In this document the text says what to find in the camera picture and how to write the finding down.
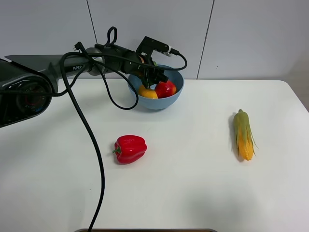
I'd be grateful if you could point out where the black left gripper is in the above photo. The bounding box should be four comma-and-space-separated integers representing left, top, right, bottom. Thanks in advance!
122, 50, 169, 88

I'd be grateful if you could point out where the red apple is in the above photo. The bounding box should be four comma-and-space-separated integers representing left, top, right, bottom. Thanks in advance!
154, 81, 177, 99

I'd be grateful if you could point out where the yellow mango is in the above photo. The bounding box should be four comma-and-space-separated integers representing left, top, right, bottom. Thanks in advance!
138, 85, 158, 99

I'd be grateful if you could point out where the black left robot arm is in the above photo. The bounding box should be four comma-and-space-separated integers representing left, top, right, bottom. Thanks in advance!
0, 46, 168, 127

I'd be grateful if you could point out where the blue plastic bowl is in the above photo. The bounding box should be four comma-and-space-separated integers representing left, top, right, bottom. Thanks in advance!
128, 71, 184, 110

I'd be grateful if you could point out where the red bell pepper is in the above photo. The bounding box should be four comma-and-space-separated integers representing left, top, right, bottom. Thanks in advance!
113, 135, 147, 164

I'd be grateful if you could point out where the corn cob with husk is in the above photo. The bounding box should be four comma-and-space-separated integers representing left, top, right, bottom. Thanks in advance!
233, 109, 257, 161

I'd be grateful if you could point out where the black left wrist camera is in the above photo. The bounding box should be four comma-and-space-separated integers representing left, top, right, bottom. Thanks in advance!
136, 36, 180, 58

